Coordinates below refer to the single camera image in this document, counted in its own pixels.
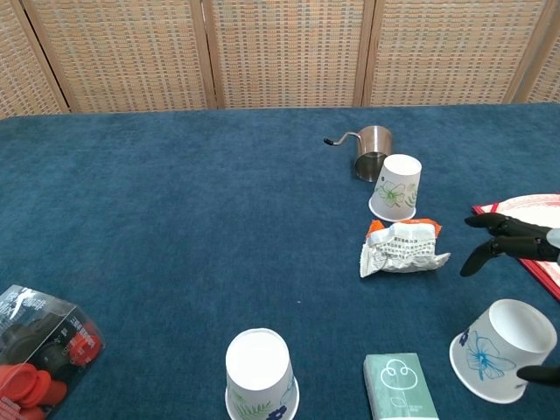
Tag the bamboo folding screen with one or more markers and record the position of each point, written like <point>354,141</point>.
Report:
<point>280,52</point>

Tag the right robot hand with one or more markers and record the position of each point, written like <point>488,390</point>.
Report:
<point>516,245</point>

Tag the clear box red black contents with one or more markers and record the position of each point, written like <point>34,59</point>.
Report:
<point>39,350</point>

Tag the white paper cup green flower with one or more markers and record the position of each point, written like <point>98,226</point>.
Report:
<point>396,188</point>

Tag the white paper cup blue flower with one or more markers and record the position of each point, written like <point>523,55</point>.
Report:
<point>494,350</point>

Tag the red certificate folder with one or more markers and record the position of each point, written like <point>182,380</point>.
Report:
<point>534,210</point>

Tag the green tissue pack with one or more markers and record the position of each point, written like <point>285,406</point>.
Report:
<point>398,385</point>

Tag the white paper cup leaf print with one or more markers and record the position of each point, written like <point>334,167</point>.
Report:
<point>258,372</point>

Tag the blue carpet table mat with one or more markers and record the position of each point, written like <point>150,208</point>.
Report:
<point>175,219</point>

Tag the steel gooseneck pour-over kettle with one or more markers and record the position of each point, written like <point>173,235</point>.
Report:
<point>372,140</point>

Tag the crumpled white orange snack wrapper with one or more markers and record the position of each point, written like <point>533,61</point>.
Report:
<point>402,249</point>

